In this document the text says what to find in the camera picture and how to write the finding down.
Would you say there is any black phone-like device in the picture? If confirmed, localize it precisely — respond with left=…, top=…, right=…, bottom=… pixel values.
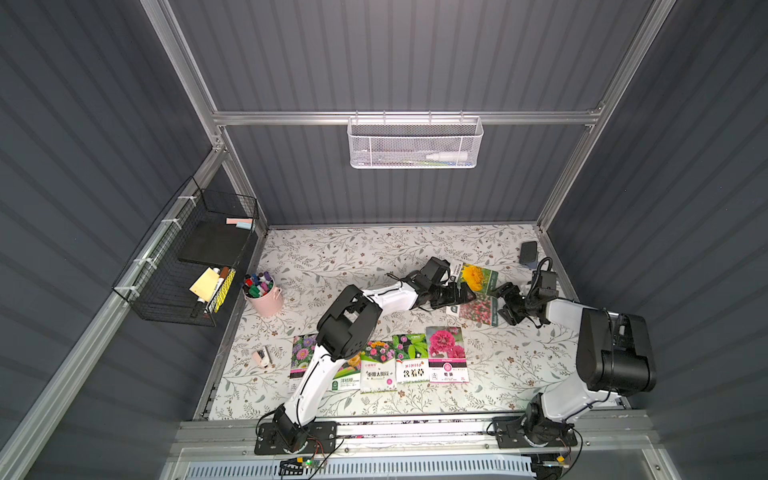
left=518, top=241, right=539, bottom=269

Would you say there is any white wire mesh basket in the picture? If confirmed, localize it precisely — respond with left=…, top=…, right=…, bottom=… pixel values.
left=346, top=115, right=484, bottom=170

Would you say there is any purple pink flower seed packet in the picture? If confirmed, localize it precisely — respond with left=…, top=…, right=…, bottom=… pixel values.
left=289, top=334, right=316, bottom=380

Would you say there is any green leaf purple seed packet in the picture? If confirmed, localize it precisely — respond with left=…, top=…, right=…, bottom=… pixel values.
left=393, top=333, right=428, bottom=383

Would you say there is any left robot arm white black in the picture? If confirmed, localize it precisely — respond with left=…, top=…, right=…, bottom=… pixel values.
left=272, top=257, right=476, bottom=453

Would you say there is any small pink eraser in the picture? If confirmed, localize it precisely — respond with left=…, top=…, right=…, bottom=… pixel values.
left=252, top=347, right=273, bottom=369

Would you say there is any yellow sticky note pad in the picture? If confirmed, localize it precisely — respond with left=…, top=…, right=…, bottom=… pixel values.
left=189, top=268, right=220, bottom=303

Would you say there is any mixed ranunculus seed packet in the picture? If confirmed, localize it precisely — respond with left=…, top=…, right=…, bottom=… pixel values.
left=331, top=355, right=361, bottom=392

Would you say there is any pink flowers white seed packet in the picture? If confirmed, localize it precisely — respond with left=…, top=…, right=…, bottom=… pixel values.
left=457, top=294, right=499, bottom=327

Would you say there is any pink pen cup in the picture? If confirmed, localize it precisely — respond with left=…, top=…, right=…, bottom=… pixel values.
left=242, top=271, right=284, bottom=318

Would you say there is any magenta zinnia seed packet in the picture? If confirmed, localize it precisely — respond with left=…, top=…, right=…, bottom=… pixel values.
left=426, top=326, right=469, bottom=384

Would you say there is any aluminium front rail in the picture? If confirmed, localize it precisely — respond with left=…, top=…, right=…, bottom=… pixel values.
left=169, top=409, right=660, bottom=461

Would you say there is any yellow marigold seed packet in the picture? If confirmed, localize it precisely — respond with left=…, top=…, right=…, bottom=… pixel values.
left=452, top=263, right=499, bottom=294

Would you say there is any sunflowers moss rose seed packet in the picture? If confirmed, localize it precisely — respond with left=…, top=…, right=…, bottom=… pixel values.
left=360, top=341, right=396, bottom=393

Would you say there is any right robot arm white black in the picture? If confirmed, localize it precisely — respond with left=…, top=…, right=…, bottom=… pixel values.
left=489, top=257, right=657, bottom=447

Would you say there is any black wire wall basket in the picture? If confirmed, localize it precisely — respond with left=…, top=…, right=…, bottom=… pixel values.
left=113, top=179, right=260, bottom=327

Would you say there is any white tube in basket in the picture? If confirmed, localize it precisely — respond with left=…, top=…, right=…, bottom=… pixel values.
left=426, top=151, right=469, bottom=165

